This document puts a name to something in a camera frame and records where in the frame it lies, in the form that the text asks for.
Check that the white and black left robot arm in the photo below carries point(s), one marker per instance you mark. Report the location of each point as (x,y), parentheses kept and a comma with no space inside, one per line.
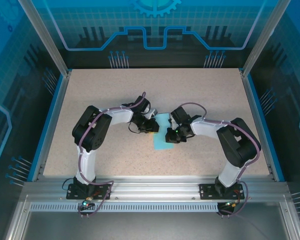
(87,162)

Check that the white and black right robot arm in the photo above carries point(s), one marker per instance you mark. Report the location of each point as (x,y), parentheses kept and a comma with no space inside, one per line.
(228,172)

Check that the grey metal base sheet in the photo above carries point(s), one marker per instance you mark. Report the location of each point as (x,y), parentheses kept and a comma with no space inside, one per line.
(150,225)

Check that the aluminium base beam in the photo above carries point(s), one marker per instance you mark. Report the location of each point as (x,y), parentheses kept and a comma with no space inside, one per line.
(152,187)

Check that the aluminium and blue side rail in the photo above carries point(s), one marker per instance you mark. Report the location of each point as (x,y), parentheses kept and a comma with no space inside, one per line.
(258,117)
(55,117)

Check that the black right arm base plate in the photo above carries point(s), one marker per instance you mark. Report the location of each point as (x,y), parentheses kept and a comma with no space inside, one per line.
(205,192)

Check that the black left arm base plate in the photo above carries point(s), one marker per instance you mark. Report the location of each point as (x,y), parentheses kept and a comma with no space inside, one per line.
(71,195)

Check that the aluminium frame post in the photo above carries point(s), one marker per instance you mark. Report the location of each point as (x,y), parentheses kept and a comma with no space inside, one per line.
(47,37)
(263,37)

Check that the aluminium lower frame rail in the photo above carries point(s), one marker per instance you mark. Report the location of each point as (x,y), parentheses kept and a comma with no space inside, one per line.
(295,231)
(17,220)

